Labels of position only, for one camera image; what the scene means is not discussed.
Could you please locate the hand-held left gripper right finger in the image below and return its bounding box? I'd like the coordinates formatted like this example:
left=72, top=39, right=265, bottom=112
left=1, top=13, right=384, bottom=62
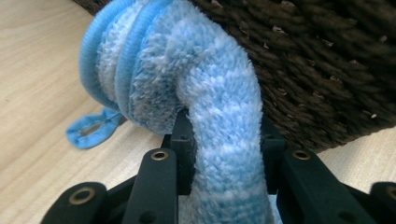
left=260, top=115, right=373, bottom=224

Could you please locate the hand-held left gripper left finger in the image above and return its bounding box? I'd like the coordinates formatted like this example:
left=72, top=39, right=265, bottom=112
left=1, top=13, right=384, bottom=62
left=120, top=107, right=198, bottom=224

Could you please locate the blue fluffy cleaning mitt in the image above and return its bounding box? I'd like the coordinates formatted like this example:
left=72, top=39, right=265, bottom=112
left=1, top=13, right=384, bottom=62
left=64, top=0, right=284, bottom=224

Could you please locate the brown woven basket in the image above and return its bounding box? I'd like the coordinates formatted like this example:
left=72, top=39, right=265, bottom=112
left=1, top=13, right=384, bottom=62
left=73, top=0, right=396, bottom=154

